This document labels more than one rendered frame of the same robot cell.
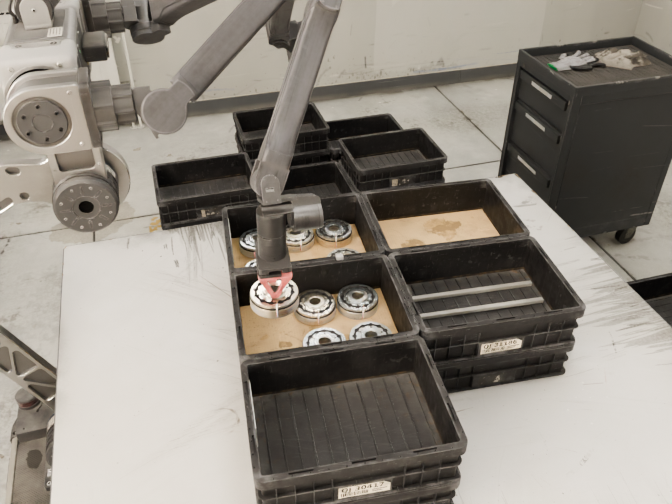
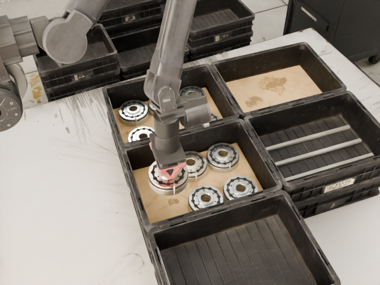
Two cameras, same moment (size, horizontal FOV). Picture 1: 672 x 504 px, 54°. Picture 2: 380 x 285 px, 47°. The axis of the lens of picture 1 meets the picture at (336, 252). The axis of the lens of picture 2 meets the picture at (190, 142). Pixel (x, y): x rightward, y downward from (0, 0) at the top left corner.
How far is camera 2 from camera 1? 0.40 m
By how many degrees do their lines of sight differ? 12
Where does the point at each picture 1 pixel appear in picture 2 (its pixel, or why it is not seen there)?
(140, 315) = (47, 179)
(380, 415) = (259, 255)
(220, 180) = not seen: hidden behind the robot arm
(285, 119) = (174, 34)
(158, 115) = (60, 47)
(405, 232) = (246, 91)
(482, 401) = (323, 223)
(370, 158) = (195, 18)
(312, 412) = (206, 259)
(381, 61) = not seen: outside the picture
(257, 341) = (150, 201)
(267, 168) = (162, 81)
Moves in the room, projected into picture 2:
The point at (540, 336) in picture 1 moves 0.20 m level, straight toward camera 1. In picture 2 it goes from (367, 173) to (366, 228)
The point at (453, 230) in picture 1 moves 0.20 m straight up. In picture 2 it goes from (281, 85) to (290, 41)
